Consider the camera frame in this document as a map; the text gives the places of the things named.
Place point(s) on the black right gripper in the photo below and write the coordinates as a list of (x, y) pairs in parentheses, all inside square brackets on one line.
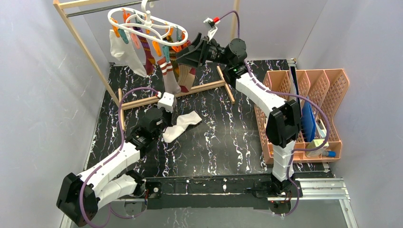
[(202, 51)]

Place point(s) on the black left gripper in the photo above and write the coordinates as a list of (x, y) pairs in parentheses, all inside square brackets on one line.
[(164, 118)]

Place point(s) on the white fluffy sock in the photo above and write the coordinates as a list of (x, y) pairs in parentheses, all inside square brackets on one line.
[(124, 52), (183, 121)]

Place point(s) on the grey sock with red stripes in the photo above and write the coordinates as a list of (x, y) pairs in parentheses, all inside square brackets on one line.
[(170, 83)]

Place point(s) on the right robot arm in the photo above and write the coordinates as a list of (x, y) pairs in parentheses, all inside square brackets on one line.
[(284, 117)]

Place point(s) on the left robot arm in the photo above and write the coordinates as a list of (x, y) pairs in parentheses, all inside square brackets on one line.
[(82, 195)]

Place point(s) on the white plastic clip hanger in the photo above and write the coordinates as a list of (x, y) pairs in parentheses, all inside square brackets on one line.
[(142, 23)]

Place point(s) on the beige purple striped sock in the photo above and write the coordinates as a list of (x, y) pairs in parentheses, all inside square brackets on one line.
[(186, 78)]

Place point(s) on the olive striped sock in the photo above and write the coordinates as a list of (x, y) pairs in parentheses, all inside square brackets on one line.
[(172, 54)]

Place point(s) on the maroon yellow striped sock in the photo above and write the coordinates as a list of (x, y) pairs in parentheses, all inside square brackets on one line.
[(150, 61)]

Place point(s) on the white board in organizer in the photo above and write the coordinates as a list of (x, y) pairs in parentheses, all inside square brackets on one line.
[(293, 80)]

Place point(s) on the blue folder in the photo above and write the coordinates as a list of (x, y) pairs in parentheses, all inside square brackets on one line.
[(308, 123)]

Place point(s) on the metal hanging rod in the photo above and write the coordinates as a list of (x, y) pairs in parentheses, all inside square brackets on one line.
[(102, 9)]

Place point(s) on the small yellow white box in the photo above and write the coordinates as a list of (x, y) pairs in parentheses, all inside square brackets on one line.
[(318, 149)]

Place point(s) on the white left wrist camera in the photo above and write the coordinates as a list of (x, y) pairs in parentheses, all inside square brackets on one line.
[(167, 101)]

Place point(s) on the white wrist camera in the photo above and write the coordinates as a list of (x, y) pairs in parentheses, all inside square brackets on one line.
[(212, 26), (167, 101)]

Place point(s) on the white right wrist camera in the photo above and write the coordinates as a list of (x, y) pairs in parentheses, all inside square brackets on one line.
[(212, 26)]

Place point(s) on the wooden clothes rack frame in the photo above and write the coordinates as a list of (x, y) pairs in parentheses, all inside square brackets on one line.
[(130, 105)]

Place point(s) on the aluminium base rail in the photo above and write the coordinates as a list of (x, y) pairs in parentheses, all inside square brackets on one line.
[(255, 185)]

